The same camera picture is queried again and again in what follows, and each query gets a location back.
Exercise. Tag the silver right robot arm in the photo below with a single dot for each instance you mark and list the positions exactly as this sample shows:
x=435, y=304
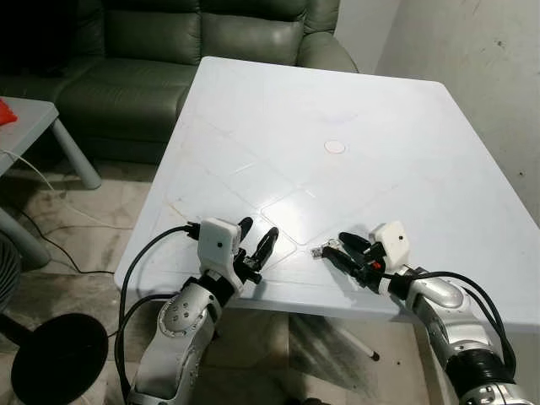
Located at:
x=439, y=297

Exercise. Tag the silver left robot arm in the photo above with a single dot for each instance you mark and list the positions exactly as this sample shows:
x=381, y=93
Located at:
x=181, y=329

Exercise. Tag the white table leg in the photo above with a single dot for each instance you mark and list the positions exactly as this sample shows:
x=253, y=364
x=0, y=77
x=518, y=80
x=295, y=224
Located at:
x=363, y=348

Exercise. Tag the round white table cap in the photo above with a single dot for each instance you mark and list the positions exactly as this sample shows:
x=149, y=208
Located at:
x=335, y=146

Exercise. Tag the white plastic table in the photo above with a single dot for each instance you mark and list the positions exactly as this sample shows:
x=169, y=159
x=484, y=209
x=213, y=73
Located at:
x=337, y=110

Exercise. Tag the green leather sofa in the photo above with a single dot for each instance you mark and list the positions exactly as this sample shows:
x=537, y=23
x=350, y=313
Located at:
x=152, y=84

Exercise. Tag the black round stool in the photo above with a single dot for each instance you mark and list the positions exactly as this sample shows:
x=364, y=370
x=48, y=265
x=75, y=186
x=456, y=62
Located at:
x=59, y=359

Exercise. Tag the grey side table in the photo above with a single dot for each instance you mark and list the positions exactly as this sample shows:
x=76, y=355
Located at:
x=25, y=135

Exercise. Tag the grey fan grille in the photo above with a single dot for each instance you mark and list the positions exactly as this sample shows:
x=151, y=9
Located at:
x=7, y=274

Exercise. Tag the red object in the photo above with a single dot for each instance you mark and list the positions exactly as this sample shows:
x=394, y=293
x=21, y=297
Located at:
x=5, y=111

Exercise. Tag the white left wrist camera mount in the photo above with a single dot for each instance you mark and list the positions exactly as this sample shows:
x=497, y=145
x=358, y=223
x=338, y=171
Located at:
x=218, y=240

